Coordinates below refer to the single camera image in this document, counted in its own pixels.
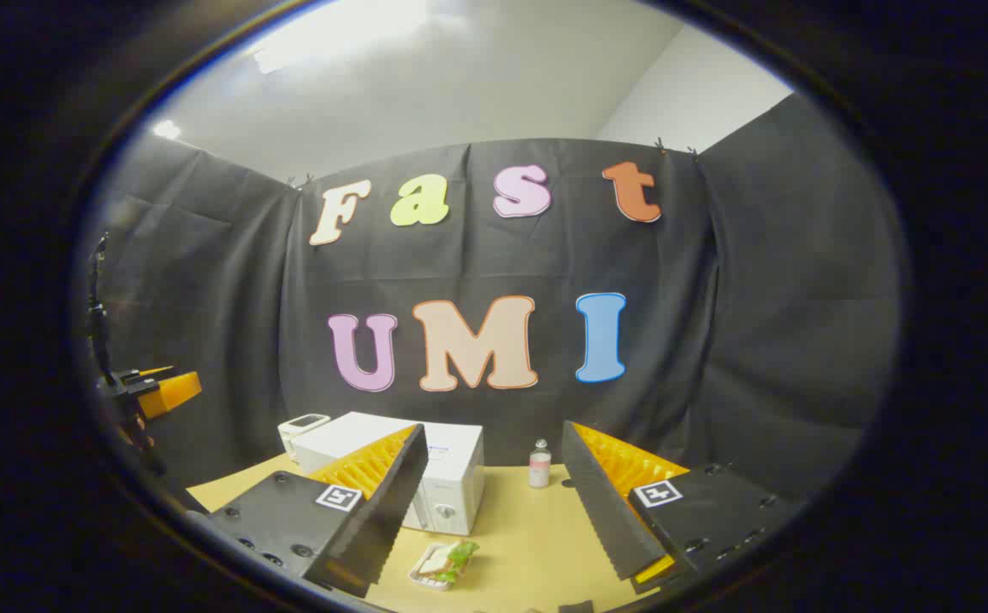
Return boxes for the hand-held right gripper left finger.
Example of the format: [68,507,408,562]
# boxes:
[204,423,429,599]

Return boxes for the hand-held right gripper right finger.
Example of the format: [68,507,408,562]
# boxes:
[562,420,801,594]

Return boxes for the white microwave oven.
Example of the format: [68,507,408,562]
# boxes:
[294,412,486,537]

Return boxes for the sandwich with green lettuce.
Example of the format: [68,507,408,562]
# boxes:
[419,541,480,584]

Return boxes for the white toaster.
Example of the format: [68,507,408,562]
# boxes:
[278,414,332,461]

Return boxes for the black backdrop cloth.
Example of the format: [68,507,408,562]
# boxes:
[85,94,903,512]

